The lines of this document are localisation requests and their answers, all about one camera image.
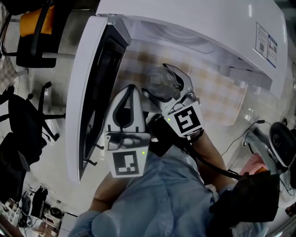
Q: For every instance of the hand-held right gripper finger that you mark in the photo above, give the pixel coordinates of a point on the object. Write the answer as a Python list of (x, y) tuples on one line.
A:
[(151, 97), (186, 81)]

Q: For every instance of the checked table mat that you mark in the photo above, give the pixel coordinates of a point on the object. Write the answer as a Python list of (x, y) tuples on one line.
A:
[(215, 92)]

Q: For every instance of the office chair with orange cushion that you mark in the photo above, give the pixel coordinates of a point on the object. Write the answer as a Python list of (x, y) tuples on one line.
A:
[(34, 30)]

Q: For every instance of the person's blue shirt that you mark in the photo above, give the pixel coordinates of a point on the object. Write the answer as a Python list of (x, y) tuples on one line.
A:
[(162, 199)]

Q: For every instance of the black bag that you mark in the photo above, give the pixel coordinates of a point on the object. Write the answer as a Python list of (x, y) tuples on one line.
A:
[(249, 199)]

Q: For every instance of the person's right forearm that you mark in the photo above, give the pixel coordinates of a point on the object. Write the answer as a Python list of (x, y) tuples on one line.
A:
[(212, 155)]

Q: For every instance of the black round headset device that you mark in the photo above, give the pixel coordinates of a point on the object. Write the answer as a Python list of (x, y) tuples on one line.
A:
[(281, 141)]

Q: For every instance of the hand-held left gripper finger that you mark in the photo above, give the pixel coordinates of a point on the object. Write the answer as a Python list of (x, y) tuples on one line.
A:
[(111, 115), (139, 111)]

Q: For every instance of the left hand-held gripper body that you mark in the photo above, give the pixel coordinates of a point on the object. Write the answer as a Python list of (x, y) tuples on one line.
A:
[(127, 159)]

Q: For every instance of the clear glass cup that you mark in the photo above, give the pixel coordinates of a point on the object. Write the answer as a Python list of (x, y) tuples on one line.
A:
[(160, 82)]

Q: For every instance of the white box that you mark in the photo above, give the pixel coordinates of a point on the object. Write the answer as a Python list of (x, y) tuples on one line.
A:
[(67, 222)]

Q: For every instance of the white microwave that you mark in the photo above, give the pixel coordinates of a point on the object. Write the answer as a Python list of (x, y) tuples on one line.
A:
[(208, 20)]

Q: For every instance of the grey stand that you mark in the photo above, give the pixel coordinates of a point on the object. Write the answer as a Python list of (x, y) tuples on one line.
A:
[(260, 143)]

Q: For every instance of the pink cloth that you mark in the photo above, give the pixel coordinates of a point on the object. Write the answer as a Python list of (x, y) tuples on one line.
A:
[(253, 165)]

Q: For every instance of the black fabric wrist wrap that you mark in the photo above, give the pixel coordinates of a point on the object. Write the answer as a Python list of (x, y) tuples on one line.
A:
[(162, 134)]

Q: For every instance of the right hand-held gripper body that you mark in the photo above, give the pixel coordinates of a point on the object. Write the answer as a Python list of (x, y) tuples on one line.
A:
[(187, 119)]

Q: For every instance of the person's left forearm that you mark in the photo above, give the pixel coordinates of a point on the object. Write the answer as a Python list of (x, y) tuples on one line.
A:
[(108, 192)]

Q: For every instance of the black office chair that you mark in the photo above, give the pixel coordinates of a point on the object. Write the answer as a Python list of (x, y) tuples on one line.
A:
[(25, 111)]

